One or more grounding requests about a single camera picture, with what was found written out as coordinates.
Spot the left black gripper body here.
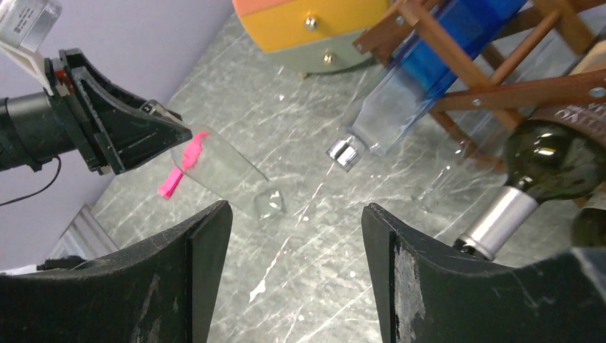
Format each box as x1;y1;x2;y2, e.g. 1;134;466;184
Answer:
44;49;124;174

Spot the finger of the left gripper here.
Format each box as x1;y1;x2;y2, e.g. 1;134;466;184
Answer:
71;67;193;173

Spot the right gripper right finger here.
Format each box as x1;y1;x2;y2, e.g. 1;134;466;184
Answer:
362;203;605;342

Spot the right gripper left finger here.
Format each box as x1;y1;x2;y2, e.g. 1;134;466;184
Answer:
1;201;233;342

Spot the green wine bottle white label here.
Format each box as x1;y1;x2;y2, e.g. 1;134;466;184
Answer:
570;186;605;248

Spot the dark wine bottle red label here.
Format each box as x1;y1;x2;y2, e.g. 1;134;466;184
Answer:
453;103;605;261

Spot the blue square bottle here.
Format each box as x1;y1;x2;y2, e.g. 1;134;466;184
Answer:
327;0;525;171

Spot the brown wooden wine rack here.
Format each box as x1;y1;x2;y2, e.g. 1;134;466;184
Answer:
352;0;606;174

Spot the clear glass bottle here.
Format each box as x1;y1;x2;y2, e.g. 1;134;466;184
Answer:
411;111;507;213

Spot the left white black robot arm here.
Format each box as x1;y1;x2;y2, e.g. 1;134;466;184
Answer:
1;49;193;174

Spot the pink plastic tool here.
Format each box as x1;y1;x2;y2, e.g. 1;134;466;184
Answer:
157;131;209;199

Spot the cream orange cylindrical container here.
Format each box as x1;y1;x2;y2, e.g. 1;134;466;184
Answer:
232;0;392;74

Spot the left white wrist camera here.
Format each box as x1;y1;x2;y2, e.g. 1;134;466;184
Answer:
1;0;62;96

